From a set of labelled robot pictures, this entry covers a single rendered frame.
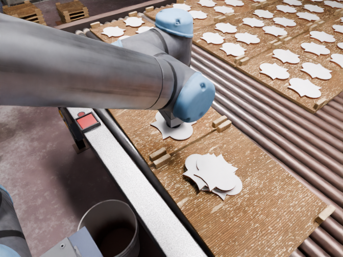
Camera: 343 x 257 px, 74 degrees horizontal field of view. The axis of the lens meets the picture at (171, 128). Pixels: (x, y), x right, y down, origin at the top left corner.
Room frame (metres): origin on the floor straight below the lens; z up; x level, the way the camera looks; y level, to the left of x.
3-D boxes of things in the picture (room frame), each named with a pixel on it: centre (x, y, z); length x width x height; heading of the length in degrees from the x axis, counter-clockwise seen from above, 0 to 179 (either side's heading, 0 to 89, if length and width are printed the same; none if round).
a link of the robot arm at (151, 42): (0.38, 0.06, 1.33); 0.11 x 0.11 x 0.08; 40
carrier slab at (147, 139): (0.68, 0.04, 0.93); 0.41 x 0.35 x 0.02; 34
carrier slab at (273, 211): (0.33, -0.19, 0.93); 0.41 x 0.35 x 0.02; 35
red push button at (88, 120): (0.61, 0.32, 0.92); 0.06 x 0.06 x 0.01; 37
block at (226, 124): (0.57, -0.19, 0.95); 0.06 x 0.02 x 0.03; 125
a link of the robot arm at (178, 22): (0.46, 0.00, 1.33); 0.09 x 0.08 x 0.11; 130
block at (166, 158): (0.41, 0.03, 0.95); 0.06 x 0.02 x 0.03; 125
